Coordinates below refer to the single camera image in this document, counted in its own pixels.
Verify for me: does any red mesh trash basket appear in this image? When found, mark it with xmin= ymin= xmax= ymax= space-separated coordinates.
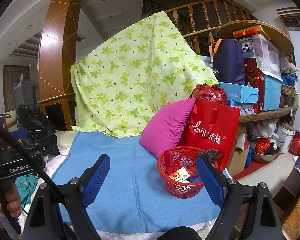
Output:
xmin=157 ymin=146 xmax=222 ymax=199

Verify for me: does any white plastic bucket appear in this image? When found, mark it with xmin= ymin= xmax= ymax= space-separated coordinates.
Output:
xmin=281 ymin=124 xmax=295 ymax=154

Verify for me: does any red shopping bag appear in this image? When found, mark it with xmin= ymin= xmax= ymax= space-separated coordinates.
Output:
xmin=178 ymin=99 xmax=240 ymax=171

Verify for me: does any green clover quilt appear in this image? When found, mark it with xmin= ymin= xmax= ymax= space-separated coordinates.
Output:
xmin=70 ymin=11 xmax=218 ymax=137

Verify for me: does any black plastic bag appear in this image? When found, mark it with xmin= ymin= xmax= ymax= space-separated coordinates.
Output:
xmin=198 ymin=148 xmax=222 ymax=161

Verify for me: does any blue towel blanket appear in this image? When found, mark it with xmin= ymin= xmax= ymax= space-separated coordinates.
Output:
xmin=52 ymin=131 xmax=220 ymax=234

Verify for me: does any light blue shoe box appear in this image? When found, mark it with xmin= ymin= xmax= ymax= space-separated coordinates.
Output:
xmin=219 ymin=82 xmax=258 ymax=103

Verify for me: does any beige cushion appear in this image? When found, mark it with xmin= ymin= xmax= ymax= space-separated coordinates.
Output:
xmin=55 ymin=131 xmax=77 ymax=148

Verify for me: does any blue plastic bag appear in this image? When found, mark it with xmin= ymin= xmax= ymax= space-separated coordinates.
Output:
xmin=189 ymin=175 xmax=202 ymax=184

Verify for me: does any wooden stair railing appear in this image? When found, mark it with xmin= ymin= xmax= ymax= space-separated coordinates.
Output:
xmin=166 ymin=0 xmax=256 ymax=55

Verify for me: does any cardboard box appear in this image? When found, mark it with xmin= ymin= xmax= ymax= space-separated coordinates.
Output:
xmin=226 ymin=147 xmax=249 ymax=177

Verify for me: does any clear plastic storage box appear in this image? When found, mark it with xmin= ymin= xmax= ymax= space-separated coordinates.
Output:
xmin=238 ymin=34 xmax=281 ymax=77

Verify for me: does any person's left hand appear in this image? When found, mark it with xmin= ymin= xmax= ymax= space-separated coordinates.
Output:
xmin=0 ymin=183 xmax=22 ymax=218

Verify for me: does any blue plastic storage bin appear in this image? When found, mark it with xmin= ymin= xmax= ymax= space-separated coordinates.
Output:
xmin=263 ymin=71 xmax=283 ymax=111

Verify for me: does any wooden arch column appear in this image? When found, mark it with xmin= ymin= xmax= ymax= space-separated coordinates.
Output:
xmin=38 ymin=0 xmax=82 ymax=131

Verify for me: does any red white medicine box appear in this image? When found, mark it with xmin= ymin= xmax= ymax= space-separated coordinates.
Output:
xmin=169 ymin=167 xmax=191 ymax=183

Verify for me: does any teal garment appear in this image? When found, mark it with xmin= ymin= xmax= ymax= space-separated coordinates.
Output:
xmin=14 ymin=173 xmax=38 ymax=208

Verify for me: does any round wooden shelf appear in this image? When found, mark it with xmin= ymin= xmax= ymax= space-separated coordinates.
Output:
xmin=217 ymin=20 xmax=294 ymax=114

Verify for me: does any black puffer jacket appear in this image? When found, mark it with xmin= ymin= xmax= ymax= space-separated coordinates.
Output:
xmin=16 ymin=105 xmax=59 ymax=156

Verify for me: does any navy tote bag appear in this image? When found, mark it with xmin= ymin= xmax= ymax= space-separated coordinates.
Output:
xmin=210 ymin=38 xmax=245 ymax=85

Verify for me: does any pink white bedsheet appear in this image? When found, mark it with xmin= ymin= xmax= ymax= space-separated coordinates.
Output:
xmin=18 ymin=147 xmax=216 ymax=239

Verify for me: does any magenta pillow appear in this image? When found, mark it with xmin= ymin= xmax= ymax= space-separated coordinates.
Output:
xmin=140 ymin=98 xmax=196 ymax=157

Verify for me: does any red knotted plastic bag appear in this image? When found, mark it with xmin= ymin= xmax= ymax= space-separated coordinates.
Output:
xmin=192 ymin=84 xmax=227 ymax=105

